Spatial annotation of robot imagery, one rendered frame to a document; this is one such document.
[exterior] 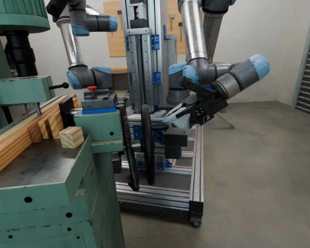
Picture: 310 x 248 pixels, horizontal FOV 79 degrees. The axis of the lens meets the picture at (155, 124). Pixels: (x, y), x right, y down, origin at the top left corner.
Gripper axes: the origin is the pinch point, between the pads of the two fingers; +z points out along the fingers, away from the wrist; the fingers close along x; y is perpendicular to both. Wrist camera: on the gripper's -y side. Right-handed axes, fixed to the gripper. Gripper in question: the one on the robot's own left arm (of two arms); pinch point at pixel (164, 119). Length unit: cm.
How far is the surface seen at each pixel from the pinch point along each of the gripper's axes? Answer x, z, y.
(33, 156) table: -14.3, 31.0, -16.3
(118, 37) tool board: 326, 5, -56
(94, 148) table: -5.1, 22.4, -6.6
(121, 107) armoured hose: -0.2, 9.0, -11.2
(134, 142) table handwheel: 3.0, 13.7, 2.3
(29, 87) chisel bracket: 0.4, 27.2, -30.8
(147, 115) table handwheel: -2.1, 3.5, -5.0
